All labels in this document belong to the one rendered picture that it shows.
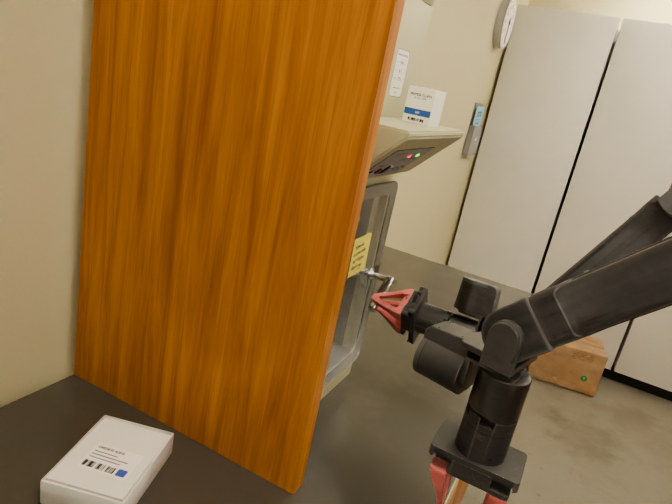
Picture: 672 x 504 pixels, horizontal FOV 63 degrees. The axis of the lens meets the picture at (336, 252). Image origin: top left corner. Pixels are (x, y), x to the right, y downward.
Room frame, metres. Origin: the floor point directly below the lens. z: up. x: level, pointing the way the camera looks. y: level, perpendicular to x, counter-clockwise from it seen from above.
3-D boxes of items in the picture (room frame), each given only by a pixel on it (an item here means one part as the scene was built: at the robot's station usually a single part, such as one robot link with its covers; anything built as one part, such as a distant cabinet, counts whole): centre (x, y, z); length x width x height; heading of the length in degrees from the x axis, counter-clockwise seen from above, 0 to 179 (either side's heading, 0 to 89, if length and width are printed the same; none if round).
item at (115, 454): (0.66, 0.26, 0.96); 0.16 x 0.12 x 0.04; 175
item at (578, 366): (3.26, -1.58, 0.14); 0.41 x 0.33 x 0.29; 73
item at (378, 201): (0.95, -0.03, 1.19); 0.30 x 0.01 x 0.40; 156
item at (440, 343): (0.57, -0.17, 1.30); 0.11 x 0.09 x 0.12; 53
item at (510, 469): (0.55, -0.21, 1.21); 0.10 x 0.07 x 0.07; 67
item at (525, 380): (0.55, -0.20, 1.27); 0.07 x 0.06 x 0.07; 53
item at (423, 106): (0.99, -0.10, 1.54); 0.05 x 0.05 x 0.06; 63
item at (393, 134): (0.93, -0.08, 1.46); 0.32 x 0.12 x 0.10; 157
